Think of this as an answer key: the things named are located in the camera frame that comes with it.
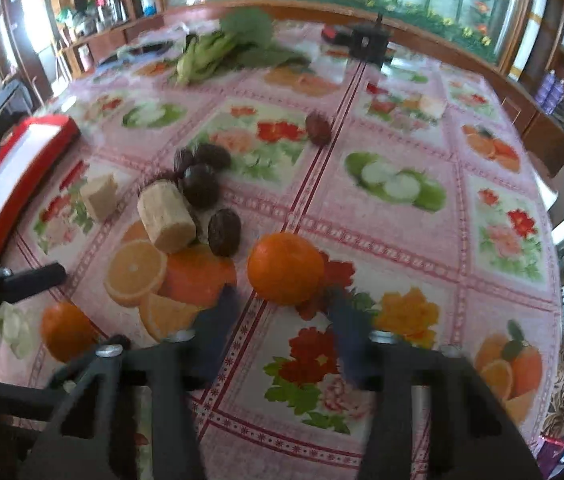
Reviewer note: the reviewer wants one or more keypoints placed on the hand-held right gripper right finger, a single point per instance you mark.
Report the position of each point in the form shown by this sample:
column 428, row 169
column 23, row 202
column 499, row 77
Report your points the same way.
column 349, row 342

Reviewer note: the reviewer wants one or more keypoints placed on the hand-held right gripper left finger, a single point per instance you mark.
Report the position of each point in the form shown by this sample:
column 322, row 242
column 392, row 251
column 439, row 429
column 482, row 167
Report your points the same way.
column 217, row 332

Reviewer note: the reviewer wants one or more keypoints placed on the orange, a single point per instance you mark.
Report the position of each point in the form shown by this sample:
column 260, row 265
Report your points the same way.
column 286, row 267
column 64, row 330

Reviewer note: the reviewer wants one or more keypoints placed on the dark red jujube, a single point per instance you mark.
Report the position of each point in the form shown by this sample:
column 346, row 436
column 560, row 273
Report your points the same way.
column 318, row 127
column 224, row 232

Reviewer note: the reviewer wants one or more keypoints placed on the thick pale sugarcane piece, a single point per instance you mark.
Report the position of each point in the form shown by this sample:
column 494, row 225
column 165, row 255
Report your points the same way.
column 167, row 220

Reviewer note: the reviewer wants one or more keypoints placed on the red tray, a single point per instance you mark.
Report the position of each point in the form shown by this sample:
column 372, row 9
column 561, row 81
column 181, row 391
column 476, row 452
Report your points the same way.
column 27, row 155

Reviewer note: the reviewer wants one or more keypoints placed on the smooth dark purple passion fruit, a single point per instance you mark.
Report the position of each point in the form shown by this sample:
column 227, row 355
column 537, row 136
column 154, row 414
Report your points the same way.
column 202, row 185

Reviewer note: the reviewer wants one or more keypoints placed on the small dark passion fruit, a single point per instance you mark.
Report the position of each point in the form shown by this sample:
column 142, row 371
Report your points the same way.
column 182, row 160

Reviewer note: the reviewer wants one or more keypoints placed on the small banana piece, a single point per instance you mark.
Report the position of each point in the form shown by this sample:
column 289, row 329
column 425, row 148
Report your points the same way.
column 99, row 195

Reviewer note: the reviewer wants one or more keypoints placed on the black countertop appliance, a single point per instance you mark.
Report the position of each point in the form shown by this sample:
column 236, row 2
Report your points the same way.
column 7, row 105

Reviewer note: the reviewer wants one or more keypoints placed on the pale sugarcane chunk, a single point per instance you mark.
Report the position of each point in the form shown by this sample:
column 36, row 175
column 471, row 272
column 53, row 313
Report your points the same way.
column 431, row 106

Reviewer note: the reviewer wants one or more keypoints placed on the dark tablet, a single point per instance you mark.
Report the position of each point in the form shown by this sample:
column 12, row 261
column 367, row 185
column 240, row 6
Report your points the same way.
column 147, row 49

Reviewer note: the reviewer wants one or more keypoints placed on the green bok choy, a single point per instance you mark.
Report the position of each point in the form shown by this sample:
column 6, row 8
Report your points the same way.
column 202, row 57

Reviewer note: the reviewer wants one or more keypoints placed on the wooden sideboard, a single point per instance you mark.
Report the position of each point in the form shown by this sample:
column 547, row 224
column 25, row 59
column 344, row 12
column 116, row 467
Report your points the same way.
column 541, row 135

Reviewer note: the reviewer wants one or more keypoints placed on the steel thermos flask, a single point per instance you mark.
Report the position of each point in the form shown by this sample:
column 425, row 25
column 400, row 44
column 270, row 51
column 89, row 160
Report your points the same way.
column 112, row 5

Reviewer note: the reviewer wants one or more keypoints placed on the black round device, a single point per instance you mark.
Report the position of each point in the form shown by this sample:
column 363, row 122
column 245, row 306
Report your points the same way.
column 366, row 42

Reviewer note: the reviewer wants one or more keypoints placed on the small red black box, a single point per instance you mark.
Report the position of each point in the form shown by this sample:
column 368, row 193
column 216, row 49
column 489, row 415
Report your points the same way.
column 334, row 35

